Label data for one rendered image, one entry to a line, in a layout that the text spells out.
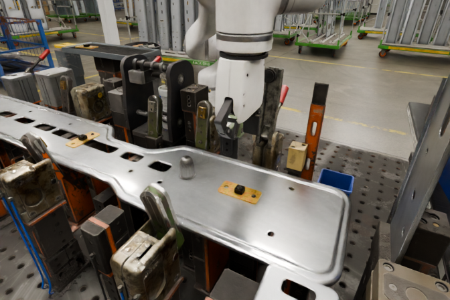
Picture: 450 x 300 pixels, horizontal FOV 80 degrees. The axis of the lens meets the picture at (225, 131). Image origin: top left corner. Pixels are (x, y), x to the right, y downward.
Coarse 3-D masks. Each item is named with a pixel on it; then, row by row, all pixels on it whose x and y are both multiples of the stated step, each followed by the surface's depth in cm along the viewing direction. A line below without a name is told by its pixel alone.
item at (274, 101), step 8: (272, 72) 54; (280, 72) 56; (272, 80) 54; (280, 80) 56; (264, 88) 58; (272, 88) 58; (280, 88) 58; (264, 96) 59; (272, 96) 59; (264, 104) 59; (272, 104) 59; (264, 112) 61; (272, 112) 59; (264, 120) 61; (272, 120) 59; (272, 128) 60; (272, 136) 60
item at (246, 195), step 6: (222, 186) 55; (228, 186) 55; (234, 186) 55; (222, 192) 54; (228, 192) 54; (234, 192) 54; (240, 192) 53; (246, 192) 54; (252, 192) 54; (258, 192) 54; (240, 198) 52; (246, 198) 52; (252, 198) 52; (258, 198) 52
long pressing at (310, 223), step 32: (0, 96) 102; (0, 128) 79; (32, 128) 79; (64, 128) 79; (96, 128) 79; (64, 160) 65; (96, 160) 64; (128, 160) 64; (160, 160) 64; (224, 160) 64; (128, 192) 54; (192, 192) 54; (288, 192) 54; (320, 192) 54; (192, 224) 47; (224, 224) 47; (256, 224) 47; (288, 224) 47; (320, 224) 47; (256, 256) 42; (288, 256) 41; (320, 256) 41
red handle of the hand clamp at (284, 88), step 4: (284, 88) 67; (288, 88) 67; (284, 92) 66; (280, 96) 66; (284, 96) 66; (280, 100) 65; (284, 100) 66; (280, 104) 65; (280, 108) 66; (268, 128) 62; (264, 132) 62; (268, 132) 62; (264, 136) 61; (268, 136) 61
